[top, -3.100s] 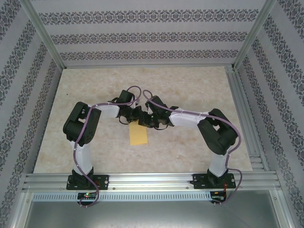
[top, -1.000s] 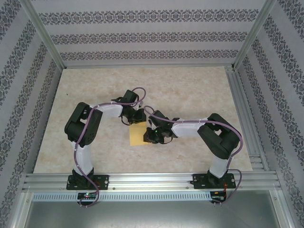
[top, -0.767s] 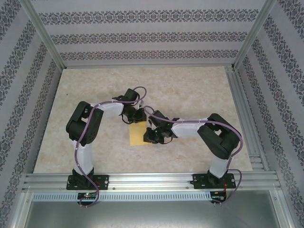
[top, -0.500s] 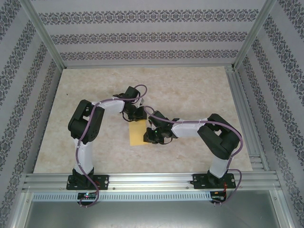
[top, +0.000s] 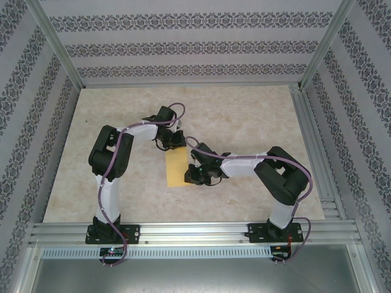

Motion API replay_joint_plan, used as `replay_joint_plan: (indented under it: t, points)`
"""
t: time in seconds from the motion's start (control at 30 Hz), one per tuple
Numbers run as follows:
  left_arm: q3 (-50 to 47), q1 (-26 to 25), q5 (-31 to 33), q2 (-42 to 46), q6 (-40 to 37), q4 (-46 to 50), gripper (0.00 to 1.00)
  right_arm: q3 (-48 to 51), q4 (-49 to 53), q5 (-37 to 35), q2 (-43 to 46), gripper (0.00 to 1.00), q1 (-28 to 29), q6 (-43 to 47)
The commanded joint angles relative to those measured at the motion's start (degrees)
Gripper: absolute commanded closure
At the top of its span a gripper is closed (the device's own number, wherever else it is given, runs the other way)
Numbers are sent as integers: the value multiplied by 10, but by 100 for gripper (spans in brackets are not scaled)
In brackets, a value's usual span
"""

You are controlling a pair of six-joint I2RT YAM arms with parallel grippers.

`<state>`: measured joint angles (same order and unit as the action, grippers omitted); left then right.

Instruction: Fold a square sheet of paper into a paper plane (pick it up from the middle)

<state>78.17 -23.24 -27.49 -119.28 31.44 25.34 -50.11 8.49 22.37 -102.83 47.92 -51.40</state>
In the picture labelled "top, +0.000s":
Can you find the aluminium frame side bar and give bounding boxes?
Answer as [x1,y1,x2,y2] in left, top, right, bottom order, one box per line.
[13,245,42,293]
[348,244,382,293]

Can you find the slotted grey cable duct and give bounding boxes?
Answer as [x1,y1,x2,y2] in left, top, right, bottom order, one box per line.
[41,246,290,260]

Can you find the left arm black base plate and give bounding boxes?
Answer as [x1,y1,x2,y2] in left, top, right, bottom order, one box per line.
[85,224,141,245]

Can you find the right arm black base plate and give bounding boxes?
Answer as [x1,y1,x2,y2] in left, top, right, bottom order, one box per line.
[247,222,305,244]

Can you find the long aluminium mounting rail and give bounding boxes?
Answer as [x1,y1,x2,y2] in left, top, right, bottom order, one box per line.
[29,221,363,245]

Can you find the aluminium frame cross bar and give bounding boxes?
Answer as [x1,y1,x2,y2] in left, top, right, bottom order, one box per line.
[81,81,302,89]

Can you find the aluminium side rail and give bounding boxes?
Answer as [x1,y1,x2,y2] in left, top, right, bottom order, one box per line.
[288,85,348,220]

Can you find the yellow square paper sheet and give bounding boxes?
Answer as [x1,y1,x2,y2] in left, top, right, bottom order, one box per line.
[164,147,188,187]

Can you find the aluminium frame post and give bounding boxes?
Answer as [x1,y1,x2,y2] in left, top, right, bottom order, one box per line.
[23,0,85,90]
[299,0,360,91]

